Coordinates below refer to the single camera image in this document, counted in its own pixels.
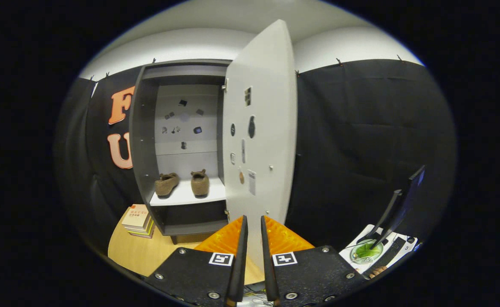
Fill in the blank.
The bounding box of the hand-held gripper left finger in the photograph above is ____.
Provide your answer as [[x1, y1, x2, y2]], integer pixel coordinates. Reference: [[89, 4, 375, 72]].
[[143, 215, 248, 307]]

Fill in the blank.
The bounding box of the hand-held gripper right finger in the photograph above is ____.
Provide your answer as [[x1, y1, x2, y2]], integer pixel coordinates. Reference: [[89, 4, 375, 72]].
[[260, 215, 367, 307]]

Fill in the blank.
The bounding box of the brown fuzzy shoe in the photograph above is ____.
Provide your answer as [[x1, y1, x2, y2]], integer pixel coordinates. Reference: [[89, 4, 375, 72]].
[[190, 169, 210, 197], [155, 172, 180, 197]]

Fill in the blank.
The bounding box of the dark grey shoe cabinet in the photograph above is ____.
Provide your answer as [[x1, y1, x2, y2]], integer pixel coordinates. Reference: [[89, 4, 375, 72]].
[[129, 59, 233, 244]]

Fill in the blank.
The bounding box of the white desk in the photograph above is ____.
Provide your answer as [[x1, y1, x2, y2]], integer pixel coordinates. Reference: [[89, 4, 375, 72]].
[[339, 224, 421, 275]]

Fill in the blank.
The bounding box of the green glass bowl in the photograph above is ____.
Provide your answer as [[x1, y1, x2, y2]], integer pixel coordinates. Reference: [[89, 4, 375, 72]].
[[351, 239, 384, 264]]

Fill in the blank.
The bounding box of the black keyboard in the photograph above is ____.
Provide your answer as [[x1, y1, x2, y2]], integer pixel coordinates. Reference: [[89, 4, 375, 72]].
[[371, 237, 407, 273]]

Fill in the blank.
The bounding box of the white orange book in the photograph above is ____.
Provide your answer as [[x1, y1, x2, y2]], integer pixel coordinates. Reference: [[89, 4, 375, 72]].
[[121, 204, 150, 229]]

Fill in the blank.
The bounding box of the black monitor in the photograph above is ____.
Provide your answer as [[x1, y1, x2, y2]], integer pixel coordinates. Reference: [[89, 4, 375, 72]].
[[358, 165, 426, 249]]

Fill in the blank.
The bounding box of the black backdrop cloth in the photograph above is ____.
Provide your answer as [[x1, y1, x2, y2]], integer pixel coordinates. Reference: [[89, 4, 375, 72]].
[[54, 59, 457, 265]]

